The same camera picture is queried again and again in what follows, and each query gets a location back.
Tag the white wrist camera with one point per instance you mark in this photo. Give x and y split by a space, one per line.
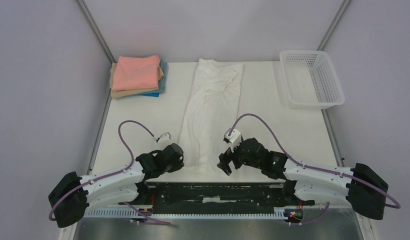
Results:
232 136
164 138

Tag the aluminium frame rail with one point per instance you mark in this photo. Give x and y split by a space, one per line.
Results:
333 25
84 9

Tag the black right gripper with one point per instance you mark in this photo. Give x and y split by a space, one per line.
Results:
229 158

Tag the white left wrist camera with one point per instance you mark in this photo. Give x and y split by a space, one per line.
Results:
164 138

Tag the beige folded t shirt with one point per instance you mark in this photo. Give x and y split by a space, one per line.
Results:
126 93

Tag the aluminium frame rail right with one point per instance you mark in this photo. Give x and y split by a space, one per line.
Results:
333 25

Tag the aluminium frame rail left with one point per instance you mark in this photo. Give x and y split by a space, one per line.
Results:
84 9

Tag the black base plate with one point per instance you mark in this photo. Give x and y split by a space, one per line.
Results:
216 208

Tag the white t shirt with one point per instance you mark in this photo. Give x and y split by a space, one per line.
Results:
211 110

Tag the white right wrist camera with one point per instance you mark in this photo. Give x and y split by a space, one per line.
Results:
232 136

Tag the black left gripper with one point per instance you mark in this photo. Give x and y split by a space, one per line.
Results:
178 165

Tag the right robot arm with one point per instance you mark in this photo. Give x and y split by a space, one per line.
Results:
358 187

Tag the white plastic basket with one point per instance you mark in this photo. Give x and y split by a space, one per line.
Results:
310 80

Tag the white cable duct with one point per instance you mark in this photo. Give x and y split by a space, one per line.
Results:
127 212

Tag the blue folded t shirt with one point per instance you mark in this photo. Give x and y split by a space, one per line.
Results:
161 83

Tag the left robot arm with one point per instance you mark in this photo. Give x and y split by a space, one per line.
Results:
74 196

